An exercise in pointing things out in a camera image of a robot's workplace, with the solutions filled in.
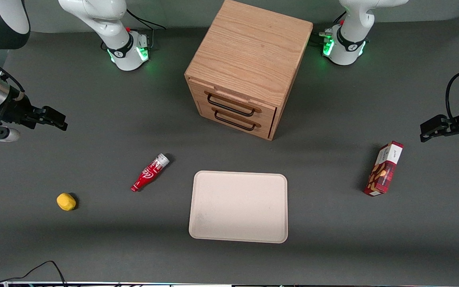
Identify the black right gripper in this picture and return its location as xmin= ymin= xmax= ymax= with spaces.
xmin=0 ymin=95 xmax=69 ymax=132

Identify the oak drawer with bottom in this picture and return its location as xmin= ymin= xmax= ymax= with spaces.
xmin=188 ymin=78 xmax=278 ymax=124

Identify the black metal drawer handle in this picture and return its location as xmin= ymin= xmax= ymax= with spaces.
xmin=213 ymin=109 xmax=256 ymax=132
xmin=206 ymin=92 xmax=256 ymax=118

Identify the oak drawer front panel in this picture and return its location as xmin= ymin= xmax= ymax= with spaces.
xmin=197 ymin=100 xmax=275 ymax=141

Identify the oak wooden drawer cabinet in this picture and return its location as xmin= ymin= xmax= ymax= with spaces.
xmin=184 ymin=0 xmax=314 ymax=141

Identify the red plaid cookie box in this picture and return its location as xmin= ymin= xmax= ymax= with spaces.
xmin=363 ymin=141 xmax=404 ymax=197

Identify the yellow lemon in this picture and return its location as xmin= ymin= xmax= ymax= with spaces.
xmin=57 ymin=193 xmax=77 ymax=211

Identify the red cola bottle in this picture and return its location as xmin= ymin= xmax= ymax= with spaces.
xmin=130 ymin=153 xmax=171 ymax=193

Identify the beige rectangular tray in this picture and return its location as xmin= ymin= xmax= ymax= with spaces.
xmin=188 ymin=171 xmax=288 ymax=244

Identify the black cable at arm base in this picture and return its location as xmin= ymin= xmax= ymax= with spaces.
xmin=126 ymin=8 xmax=167 ymax=45

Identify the black cable at table edge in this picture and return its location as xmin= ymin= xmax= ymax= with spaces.
xmin=0 ymin=252 xmax=69 ymax=287

